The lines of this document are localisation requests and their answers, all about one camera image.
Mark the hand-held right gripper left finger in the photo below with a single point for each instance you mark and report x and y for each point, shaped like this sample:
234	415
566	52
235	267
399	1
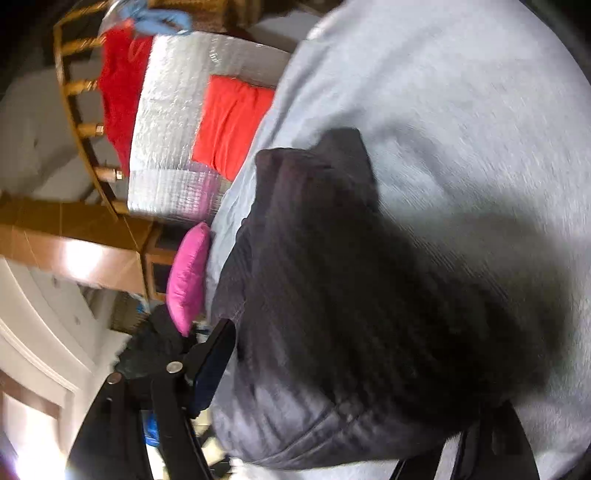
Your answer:
213	364

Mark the dark cloth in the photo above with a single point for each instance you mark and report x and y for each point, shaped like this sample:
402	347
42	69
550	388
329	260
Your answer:
147	346

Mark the white wardrobe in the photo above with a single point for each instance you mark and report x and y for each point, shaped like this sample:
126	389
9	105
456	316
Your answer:
37	323

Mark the magenta pillow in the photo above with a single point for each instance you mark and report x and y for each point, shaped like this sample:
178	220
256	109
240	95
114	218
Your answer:
187	277

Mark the wicker basket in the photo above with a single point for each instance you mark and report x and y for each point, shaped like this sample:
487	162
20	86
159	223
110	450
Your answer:
217	14

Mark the light blue blanket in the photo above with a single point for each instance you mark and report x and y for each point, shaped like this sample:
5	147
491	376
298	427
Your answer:
438	92

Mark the grey plaid garment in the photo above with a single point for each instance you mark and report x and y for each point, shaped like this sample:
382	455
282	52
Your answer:
346	300

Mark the brown wooden cabinet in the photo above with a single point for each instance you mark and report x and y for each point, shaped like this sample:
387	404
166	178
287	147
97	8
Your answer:
69	258

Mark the red cloth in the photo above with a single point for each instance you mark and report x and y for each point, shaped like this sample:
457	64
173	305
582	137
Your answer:
120	92

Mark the red cushion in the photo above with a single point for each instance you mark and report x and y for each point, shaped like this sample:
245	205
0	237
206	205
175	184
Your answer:
231	124

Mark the blue cloth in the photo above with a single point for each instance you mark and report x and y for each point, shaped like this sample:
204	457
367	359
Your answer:
161	21

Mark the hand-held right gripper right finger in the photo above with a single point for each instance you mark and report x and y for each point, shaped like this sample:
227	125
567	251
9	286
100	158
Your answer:
489	445

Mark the silver foil mat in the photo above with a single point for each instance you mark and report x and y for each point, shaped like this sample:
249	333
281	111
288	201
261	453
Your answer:
171	115

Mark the wooden bed rail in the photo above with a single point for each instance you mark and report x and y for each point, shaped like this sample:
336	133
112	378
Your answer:
90	130

